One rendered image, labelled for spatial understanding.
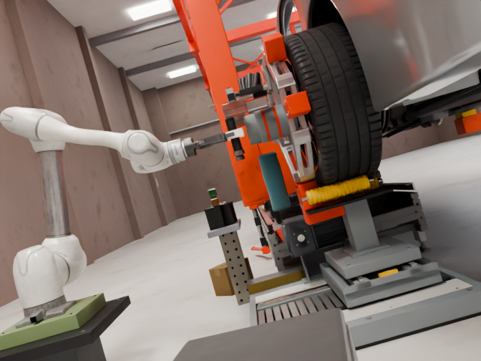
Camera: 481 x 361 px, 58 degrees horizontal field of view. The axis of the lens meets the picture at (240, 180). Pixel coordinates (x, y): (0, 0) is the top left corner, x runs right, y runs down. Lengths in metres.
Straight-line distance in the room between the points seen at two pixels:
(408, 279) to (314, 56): 0.88
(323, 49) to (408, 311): 0.96
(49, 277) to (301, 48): 1.29
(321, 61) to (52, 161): 1.19
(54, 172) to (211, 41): 1.05
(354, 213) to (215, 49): 1.14
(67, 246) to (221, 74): 1.14
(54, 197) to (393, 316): 1.42
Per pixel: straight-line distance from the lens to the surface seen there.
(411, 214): 2.55
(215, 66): 2.37
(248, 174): 2.27
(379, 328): 1.58
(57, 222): 2.02
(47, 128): 1.85
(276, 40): 1.71
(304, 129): 1.60
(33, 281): 1.85
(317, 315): 0.91
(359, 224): 1.86
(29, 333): 1.82
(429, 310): 1.62
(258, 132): 1.80
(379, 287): 1.71
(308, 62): 1.62
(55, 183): 2.02
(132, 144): 1.49
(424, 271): 1.75
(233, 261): 2.44
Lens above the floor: 0.63
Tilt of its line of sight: 1 degrees up
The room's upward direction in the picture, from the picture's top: 16 degrees counter-clockwise
